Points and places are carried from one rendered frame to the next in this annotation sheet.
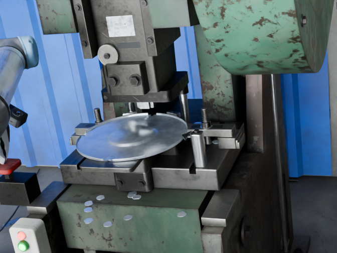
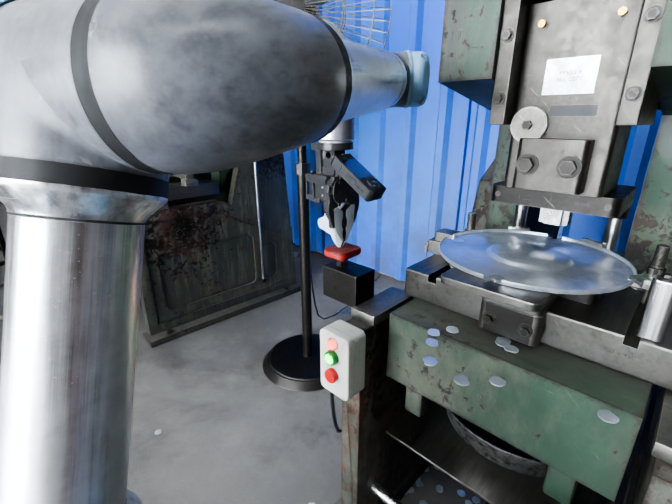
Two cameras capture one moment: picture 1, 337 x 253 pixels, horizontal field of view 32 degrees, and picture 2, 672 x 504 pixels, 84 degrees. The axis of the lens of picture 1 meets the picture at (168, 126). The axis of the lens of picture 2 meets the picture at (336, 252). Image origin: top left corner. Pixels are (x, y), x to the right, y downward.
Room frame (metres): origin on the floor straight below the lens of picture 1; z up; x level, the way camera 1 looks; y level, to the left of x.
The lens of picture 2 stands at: (0.74, 0.18, 1.00)
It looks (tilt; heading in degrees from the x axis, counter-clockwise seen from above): 20 degrees down; 21
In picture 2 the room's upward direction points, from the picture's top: straight up
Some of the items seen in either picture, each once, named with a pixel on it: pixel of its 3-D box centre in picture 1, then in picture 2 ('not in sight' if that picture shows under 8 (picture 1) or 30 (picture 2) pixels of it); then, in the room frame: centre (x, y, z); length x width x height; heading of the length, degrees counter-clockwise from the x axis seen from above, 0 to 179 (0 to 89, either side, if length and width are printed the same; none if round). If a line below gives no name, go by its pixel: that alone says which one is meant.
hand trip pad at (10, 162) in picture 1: (9, 175); (342, 264); (1.43, 0.44, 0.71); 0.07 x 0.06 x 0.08; 157
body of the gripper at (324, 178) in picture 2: not in sight; (332, 173); (1.45, 0.47, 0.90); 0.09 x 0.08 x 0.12; 67
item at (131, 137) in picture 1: (132, 135); (528, 255); (1.40, 0.10, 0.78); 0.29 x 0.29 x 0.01
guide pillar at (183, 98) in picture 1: (183, 101); (612, 230); (1.54, -0.05, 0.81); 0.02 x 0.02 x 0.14
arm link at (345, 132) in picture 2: not in sight; (334, 131); (1.44, 0.46, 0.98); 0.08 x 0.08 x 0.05
